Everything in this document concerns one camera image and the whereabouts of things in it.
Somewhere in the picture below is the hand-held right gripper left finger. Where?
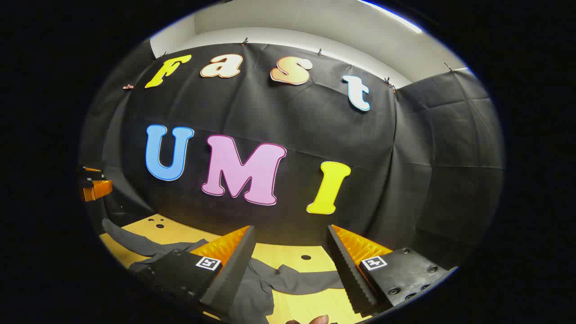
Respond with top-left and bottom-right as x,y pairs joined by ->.
128,225 -> 257,318

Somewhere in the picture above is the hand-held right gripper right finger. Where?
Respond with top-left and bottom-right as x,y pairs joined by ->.
327,224 -> 450,315

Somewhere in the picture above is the grey polo shirt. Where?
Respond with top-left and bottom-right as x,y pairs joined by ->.
101,218 -> 345,324

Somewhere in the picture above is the black backdrop cloth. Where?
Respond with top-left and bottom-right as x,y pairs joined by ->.
79,38 -> 507,270

